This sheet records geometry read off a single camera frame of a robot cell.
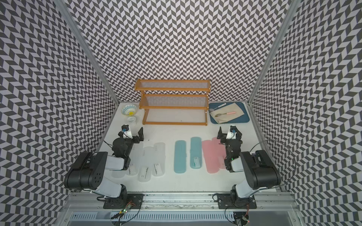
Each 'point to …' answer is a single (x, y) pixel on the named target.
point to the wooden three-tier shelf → (177, 102)
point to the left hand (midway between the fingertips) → (135, 128)
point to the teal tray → (241, 118)
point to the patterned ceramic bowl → (129, 109)
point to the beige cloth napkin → (229, 108)
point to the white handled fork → (221, 105)
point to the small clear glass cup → (131, 120)
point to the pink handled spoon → (219, 114)
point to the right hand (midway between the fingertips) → (228, 129)
